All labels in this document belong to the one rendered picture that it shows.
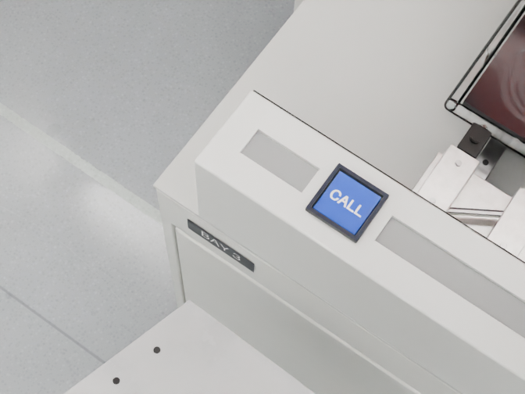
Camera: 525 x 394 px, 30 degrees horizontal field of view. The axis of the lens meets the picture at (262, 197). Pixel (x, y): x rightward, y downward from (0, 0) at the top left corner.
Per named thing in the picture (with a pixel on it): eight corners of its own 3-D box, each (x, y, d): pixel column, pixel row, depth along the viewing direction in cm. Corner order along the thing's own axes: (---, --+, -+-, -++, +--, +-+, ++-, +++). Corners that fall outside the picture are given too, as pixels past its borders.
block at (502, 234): (512, 197, 100) (520, 185, 97) (542, 215, 99) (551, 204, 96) (473, 257, 97) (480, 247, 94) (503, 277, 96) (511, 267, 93)
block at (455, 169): (445, 155, 101) (451, 142, 98) (473, 172, 100) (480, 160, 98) (405, 213, 98) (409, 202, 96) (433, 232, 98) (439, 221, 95)
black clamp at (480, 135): (469, 130, 102) (475, 119, 99) (487, 141, 101) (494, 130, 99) (451, 155, 101) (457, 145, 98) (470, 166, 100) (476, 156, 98)
